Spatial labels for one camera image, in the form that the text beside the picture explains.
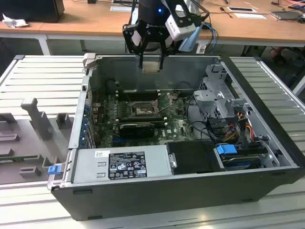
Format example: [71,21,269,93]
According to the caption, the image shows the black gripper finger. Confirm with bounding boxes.
[122,21,150,70]
[158,37,173,70]

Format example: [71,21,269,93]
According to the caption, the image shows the small square CPU plate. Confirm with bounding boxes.
[142,61,161,73]

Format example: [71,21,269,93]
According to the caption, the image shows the metal socket cover frame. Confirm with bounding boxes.
[157,92,178,113]

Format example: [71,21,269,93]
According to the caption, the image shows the CPU socket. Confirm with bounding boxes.
[128,100,161,118]

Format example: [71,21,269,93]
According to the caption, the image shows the white framed desk plate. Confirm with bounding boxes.
[226,6,258,13]
[110,6,134,12]

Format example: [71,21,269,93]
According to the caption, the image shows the wooden desk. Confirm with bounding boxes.
[0,9,52,57]
[39,0,305,58]

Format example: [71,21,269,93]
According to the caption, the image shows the black round cylinder part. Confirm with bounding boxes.
[106,80,117,94]

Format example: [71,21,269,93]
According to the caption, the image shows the black RAM slots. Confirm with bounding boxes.
[118,89,160,101]
[119,115,167,127]

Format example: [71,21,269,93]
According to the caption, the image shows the grey metal disk bay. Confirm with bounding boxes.
[192,63,254,121]

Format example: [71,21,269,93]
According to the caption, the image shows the green motherboard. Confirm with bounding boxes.
[94,92,208,148]

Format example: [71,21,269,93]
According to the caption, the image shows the black graphics card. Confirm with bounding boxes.
[118,123,156,138]

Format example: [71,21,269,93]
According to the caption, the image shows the white paper sheet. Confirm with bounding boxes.
[234,12,268,20]

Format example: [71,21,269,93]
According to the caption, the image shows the black box on desk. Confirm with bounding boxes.
[0,0,65,23]

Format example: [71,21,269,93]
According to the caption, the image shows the black plastic shroud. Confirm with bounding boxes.
[164,140,226,175]

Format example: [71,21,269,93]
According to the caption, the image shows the person's foot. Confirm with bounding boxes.
[270,46,287,65]

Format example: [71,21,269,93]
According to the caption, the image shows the crumpled white paper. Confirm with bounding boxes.
[2,13,30,29]

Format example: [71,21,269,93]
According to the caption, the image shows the hard disk in blue carrier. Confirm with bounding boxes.
[215,143,263,171]

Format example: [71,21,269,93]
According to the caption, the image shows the grey flat tablet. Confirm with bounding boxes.
[269,10,302,21]

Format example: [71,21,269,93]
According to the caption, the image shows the grey power supply unit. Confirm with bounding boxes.
[70,144,173,184]

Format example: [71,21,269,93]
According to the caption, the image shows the grey parts rack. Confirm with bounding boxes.
[0,97,77,186]

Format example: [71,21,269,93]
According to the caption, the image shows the black open PC case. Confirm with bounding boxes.
[47,52,305,222]

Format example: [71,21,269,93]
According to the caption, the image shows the green circuit board strip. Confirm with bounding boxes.
[0,155,39,164]

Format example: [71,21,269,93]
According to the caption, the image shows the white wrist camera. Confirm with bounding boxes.
[165,4,202,40]

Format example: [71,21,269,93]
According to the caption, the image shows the blue cable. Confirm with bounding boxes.
[202,22,219,54]

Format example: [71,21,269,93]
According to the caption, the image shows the black camera cable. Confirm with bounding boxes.
[199,4,212,25]

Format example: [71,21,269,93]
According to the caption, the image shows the silver metal latch bracket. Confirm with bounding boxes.
[167,153,178,169]

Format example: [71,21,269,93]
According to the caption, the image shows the yellow and red wires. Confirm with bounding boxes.
[224,111,254,144]

